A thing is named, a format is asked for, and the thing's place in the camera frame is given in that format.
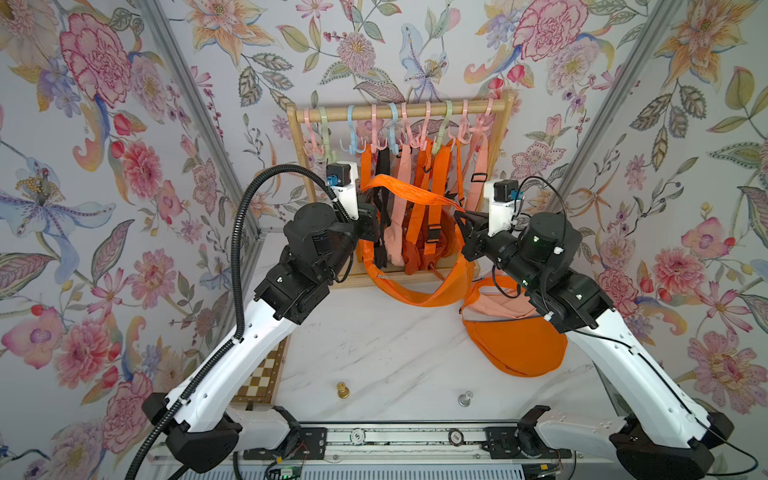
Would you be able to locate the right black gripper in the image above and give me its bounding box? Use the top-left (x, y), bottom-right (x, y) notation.
top-left (460, 211), bottom-right (549, 301)

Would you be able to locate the orange sling bag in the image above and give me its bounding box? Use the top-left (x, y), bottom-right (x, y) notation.
top-left (359, 175), bottom-right (474, 308)
top-left (460, 276), bottom-right (568, 378)

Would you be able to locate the pink sling bag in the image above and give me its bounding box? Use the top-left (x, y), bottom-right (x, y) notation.
top-left (462, 278), bottom-right (540, 321)

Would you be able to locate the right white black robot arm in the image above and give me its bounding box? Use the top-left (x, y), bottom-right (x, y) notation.
top-left (454, 212), bottom-right (734, 479)

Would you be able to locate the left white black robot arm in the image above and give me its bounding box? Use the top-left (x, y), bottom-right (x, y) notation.
top-left (126, 162), bottom-right (378, 479)

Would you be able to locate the rust orange bag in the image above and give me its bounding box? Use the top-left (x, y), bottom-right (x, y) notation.
top-left (402, 222), bottom-right (452, 275)

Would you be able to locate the far right pink bag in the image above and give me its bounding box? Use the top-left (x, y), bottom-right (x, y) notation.
top-left (464, 133), bottom-right (489, 211)

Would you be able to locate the wooden clothes rack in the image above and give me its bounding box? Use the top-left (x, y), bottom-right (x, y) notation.
top-left (287, 94), bottom-right (513, 293)

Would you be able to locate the silver chess piece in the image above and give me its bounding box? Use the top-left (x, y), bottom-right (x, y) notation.
top-left (458, 391), bottom-right (473, 408)

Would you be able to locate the gold chess piece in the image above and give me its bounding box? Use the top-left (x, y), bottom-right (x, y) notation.
top-left (336, 382), bottom-right (350, 399)

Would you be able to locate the wooden chessboard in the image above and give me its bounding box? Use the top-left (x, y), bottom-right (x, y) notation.
top-left (231, 338), bottom-right (290, 405)

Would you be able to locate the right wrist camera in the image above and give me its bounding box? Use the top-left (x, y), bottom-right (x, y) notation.
top-left (489, 179), bottom-right (520, 236)

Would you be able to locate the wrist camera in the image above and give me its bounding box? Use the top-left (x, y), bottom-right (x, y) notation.
top-left (489, 179), bottom-right (520, 236)
top-left (326, 161), bottom-right (359, 220)

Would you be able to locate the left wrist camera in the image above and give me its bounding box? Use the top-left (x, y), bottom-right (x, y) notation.
top-left (326, 161), bottom-right (359, 220)

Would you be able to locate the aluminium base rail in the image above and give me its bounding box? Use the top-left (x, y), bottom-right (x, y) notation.
top-left (239, 422), bottom-right (661, 467)

